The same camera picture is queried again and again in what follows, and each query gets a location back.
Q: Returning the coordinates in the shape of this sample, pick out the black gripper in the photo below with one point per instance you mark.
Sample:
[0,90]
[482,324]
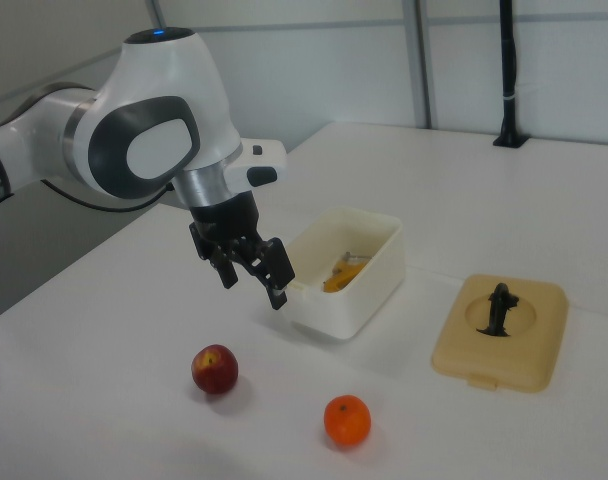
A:
[229,217]

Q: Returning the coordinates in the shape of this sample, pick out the red toy apple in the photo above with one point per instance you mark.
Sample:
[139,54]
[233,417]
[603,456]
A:
[215,372]

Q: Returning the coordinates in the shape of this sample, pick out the orange toy fruit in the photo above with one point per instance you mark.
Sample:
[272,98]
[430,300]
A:
[347,421]

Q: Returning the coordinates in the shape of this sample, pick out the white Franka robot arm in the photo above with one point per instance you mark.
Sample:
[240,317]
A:
[149,65]

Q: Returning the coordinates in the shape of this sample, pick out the white plastic container box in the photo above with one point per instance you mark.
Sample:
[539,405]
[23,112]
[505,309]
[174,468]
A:
[364,295]

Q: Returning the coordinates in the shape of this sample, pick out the tan plastic container lid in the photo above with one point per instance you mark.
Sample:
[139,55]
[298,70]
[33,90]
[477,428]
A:
[529,360]

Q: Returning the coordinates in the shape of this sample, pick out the yellow toy item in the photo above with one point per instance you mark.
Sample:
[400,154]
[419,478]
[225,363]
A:
[341,275]

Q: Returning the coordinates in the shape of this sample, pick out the black pole with base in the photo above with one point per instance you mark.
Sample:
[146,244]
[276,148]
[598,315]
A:
[508,60]

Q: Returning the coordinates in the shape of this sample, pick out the wide grey partition post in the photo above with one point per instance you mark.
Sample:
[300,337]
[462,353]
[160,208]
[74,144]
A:
[422,60]

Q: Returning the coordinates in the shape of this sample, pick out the thin grey partition post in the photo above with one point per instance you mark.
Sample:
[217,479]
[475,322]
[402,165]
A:
[157,12]

